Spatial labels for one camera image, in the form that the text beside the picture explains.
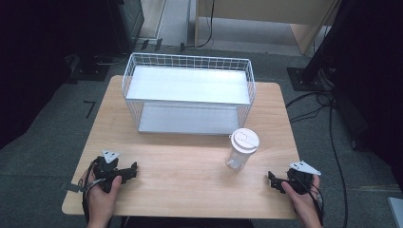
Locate pale grey flat box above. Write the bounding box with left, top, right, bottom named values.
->
left=387, top=197, right=403, bottom=228

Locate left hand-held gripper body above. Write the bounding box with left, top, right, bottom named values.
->
left=91, top=149, right=129, bottom=194

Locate black cabinet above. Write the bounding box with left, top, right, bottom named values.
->
left=107, top=0, right=145, bottom=55

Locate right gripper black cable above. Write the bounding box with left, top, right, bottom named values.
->
left=294, top=176, right=326, bottom=227

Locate black hanging cable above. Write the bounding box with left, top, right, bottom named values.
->
left=180, top=0, right=216, bottom=52

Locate black stand base plate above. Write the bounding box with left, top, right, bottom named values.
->
left=69, top=56, right=112, bottom=82

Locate light wooden desk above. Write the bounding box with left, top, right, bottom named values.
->
left=193, top=0, right=341, bottom=56

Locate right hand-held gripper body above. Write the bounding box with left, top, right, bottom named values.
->
left=284, top=161, right=322, bottom=195

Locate clear cup with white lid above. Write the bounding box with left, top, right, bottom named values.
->
left=225, top=127, right=260, bottom=173

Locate black slanted metal stand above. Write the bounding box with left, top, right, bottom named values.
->
left=286, top=0, right=359, bottom=93

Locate black floor cable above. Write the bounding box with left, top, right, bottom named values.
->
left=284, top=90, right=350, bottom=228

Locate white wire shelf rack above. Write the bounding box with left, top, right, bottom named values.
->
left=121, top=52, right=257, bottom=136

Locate grey flat tab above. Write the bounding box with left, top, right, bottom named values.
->
left=65, top=181, right=82, bottom=194

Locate person's right hand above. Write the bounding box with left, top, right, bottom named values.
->
left=280, top=174, right=321, bottom=218

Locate person's left hand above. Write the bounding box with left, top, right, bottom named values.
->
left=85, top=175, right=124, bottom=222

